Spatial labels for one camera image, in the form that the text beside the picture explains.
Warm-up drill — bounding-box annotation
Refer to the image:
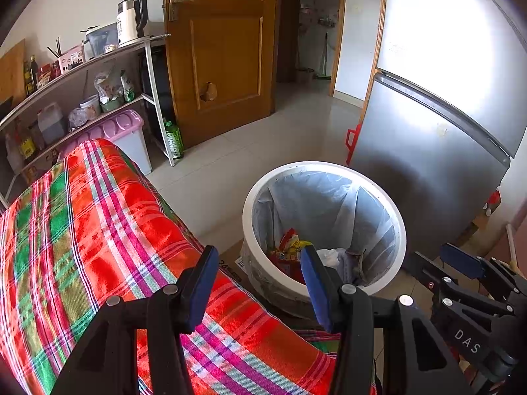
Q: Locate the soy sauce bottle yellow label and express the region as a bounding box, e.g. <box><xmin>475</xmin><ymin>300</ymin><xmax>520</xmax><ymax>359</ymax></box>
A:
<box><xmin>16</xmin><ymin>121</ymin><xmax>37</xmax><ymax>165</ymax></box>

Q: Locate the red green plaid tablecloth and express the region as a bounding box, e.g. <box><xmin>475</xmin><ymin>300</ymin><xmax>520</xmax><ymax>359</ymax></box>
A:
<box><xmin>0</xmin><ymin>138</ymin><xmax>377</xmax><ymax>395</ymax></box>

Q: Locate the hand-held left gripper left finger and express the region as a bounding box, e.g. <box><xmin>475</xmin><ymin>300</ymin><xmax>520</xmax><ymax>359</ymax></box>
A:
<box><xmin>51</xmin><ymin>246</ymin><xmax>219</xmax><ymax>395</ymax></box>

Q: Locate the white printed snack bag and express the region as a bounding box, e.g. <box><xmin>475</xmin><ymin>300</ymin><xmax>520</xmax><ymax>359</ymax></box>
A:
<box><xmin>94</xmin><ymin>72</ymin><xmax>122</xmax><ymax>105</ymax></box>

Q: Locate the clear lidded storage container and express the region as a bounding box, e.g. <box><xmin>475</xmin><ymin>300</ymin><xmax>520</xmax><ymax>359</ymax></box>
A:
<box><xmin>83</xmin><ymin>22</ymin><xmax>120</xmax><ymax>58</ymax></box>

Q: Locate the red white snack wrapper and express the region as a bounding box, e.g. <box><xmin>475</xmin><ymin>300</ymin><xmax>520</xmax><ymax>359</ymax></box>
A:
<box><xmin>280</xmin><ymin>228</ymin><xmax>299</xmax><ymax>251</ymax></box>

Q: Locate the green drink bottle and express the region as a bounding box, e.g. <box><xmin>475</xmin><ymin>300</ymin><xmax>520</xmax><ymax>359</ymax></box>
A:
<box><xmin>163</xmin><ymin>118</ymin><xmax>184</xmax><ymax>160</ymax></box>

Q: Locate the red plastic handled tool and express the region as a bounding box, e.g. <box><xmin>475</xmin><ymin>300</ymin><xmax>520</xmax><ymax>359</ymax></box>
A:
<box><xmin>346</xmin><ymin>125</ymin><xmax>363</xmax><ymax>166</ymax></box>

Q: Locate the flat cardboard box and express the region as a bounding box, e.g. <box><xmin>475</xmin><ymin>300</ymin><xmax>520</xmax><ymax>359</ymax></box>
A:
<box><xmin>216</xmin><ymin>239</ymin><xmax>264</xmax><ymax>293</ymax></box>

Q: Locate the white electric kettle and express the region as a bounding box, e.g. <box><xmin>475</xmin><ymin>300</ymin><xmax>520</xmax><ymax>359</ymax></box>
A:
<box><xmin>116</xmin><ymin>0</ymin><xmax>148</xmax><ymax>48</ymax></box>

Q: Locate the wooden door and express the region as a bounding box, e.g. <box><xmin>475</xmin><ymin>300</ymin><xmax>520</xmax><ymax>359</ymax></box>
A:
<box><xmin>163</xmin><ymin>0</ymin><xmax>277</xmax><ymax>149</ymax></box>

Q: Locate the tall white metal shelf rack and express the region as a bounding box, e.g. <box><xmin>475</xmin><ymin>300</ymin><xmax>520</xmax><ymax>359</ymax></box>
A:
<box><xmin>0</xmin><ymin>33</ymin><xmax>176</xmax><ymax>210</ymax></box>

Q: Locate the clear plastic bottle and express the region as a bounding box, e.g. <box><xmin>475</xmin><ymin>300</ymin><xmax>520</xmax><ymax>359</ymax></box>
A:
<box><xmin>4</xmin><ymin>132</ymin><xmax>23</xmax><ymax>173</ymax></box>

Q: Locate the white round trash bin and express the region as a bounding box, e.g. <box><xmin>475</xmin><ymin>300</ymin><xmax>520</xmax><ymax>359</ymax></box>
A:
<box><xmin>241</xmin><ymin>160</ymin><xmax>408</xmax><ymax>319</ymax></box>

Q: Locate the green white packet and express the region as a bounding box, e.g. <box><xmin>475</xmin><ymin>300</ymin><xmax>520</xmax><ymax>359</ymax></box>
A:
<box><xmin>120</xmin><ymin>70</ymin><xmax>136</xmax><ymax>103</ymax></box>

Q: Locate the crumpled clear plastic bag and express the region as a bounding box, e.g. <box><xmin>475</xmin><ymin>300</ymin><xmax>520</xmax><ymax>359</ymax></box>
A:
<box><xmin>68</xmin><ymin>108</ymin><xmax>88</xmax><ymax>131</ymax></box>

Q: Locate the white plastic bag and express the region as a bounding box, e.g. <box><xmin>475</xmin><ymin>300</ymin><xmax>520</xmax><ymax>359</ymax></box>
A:
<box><xmin>319</xmin><ymin>248</ymin><xmax>347</xmax><ymax>268</ymax></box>

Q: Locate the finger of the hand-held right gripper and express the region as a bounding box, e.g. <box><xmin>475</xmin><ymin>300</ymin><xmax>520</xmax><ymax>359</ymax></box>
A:
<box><xmin>440</xmin><ymin>243</ymin><xmax>527</xmax><ymax>297</ymax></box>
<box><xmin>412</xmin><ymin>251</ymin><xmax>515</xmax><ymax>322</ymax></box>

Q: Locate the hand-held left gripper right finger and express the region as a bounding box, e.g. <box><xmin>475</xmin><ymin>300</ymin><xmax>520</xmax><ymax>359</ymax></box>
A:
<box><xmin>300</xmin><ymin>246</ymin><xmax>462</xmax><ymax>395</ymax></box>

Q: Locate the green broom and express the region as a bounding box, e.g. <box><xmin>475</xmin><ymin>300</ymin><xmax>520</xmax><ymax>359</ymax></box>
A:
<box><xmin>315</xmin><ymin>33</ymin><xmax>332</xmax><ymax>81</ymax></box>

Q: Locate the silver refrigerator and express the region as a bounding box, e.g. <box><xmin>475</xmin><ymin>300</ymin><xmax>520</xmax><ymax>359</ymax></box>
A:
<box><xmin>350</xmin><ymin>0</ymin><xmax>527</xmax><ymax>264</ymax></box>

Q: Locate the wooden cutting board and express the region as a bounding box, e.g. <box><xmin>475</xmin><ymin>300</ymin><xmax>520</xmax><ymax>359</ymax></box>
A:
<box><xmin>0</xmin><ymin>39</ymin><xmax>26</xmax><ymax>110</ymax></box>

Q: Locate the clear jerry can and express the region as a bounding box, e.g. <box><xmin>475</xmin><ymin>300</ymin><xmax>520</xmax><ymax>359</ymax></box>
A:
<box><xmin>37</xmin><ymin>103</ymin><xmax>67</xmax><ymax>145</ymax></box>

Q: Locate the pink chopstick holder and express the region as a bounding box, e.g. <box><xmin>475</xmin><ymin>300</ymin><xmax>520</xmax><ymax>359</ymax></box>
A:
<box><xmin>58</xmin><ymin>45</ymin><xmax>86</xmax><ymax>75</ymax></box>

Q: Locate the storage bin with pink lid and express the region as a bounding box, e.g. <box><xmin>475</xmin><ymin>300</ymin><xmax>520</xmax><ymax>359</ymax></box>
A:
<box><xmin>58</xmin><ymin>109</ymin><xmax>153</xmax><ymax>175</ymax></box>

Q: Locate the white plastic tub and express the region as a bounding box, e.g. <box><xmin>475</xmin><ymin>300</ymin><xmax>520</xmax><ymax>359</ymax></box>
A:
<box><xmin>79</xmin><ymin>94</ymin><xmax>101</xmax><ymax>120</ymax></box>

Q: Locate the translucent bin liner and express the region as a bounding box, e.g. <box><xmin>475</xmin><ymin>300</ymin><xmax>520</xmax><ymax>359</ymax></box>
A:
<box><xmin>239</xmin><ymin>171</ymin><xmax>398</xmax><ymax>297</ymax></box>

